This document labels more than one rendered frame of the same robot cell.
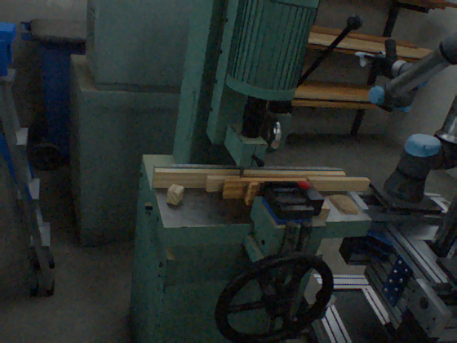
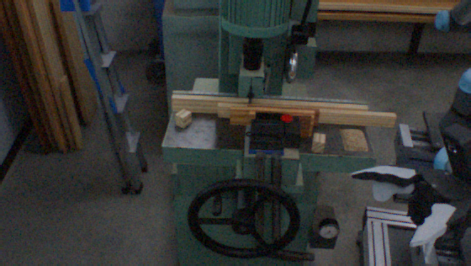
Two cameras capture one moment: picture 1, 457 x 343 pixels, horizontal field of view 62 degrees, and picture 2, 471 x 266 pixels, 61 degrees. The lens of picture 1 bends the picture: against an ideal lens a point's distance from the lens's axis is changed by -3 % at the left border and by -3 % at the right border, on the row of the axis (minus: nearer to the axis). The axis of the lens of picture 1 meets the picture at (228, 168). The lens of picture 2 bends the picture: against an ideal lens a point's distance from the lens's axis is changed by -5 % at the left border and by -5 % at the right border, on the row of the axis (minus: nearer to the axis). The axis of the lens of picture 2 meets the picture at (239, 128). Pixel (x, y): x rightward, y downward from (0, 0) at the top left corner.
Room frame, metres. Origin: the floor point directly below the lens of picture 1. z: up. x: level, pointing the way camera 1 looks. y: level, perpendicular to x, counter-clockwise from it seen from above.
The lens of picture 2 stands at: (-0.01, -0.44, 1.63)
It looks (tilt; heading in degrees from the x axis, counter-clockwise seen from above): 36 degrees down; 23
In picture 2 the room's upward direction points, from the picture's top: 3 degrees clockwise
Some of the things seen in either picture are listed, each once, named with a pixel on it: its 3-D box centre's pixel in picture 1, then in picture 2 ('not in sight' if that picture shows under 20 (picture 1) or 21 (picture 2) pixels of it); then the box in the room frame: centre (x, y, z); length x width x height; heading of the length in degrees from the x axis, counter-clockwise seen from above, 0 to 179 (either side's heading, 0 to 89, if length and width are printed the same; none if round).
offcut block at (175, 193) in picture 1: (175, 194); (183, 118); (0.86, 0.12, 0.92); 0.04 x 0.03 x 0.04; 171
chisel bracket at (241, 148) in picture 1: (245, 146); (251, 77); (1.00, -0.03, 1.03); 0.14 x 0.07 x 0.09; 22
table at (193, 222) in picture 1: (268, 220); (268, 147); (0.91, -0.14, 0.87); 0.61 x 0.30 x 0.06; 112
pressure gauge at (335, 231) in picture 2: (325, 298); (328, 229); (0.89, -0.36, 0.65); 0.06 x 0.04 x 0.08; 112
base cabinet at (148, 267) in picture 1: (200, 296); (242, 211); (1.09, 0.01, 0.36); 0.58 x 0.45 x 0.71; 22
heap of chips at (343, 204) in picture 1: (344, 202); (354, 137); (1.02, -0.36, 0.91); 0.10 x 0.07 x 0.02; 22
